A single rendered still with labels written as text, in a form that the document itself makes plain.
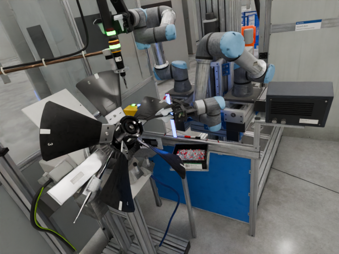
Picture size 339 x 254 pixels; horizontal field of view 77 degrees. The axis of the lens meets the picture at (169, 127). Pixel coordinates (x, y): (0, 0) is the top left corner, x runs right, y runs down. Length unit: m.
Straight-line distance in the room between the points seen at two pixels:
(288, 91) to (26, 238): 1.74
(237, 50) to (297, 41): 1.50
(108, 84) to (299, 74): 2.06
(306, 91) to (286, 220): 1.26
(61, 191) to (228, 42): 0.95
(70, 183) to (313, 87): 1.12
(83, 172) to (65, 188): 0.10
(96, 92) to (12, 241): 1.06
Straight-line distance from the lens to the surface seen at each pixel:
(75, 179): 0.98
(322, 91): 1.14
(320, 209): 2.27
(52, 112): 0.91
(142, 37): 1.19
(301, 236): 2.06
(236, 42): 1.11
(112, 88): 1.11
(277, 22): 2.54
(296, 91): 1.13
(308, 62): 2.63
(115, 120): 1.05
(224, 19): 1.67
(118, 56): 0.97
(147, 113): 1.14
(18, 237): 1.74
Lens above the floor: 1.67
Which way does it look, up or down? 30 degrees down
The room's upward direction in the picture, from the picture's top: 11 degrees counter-clockwise
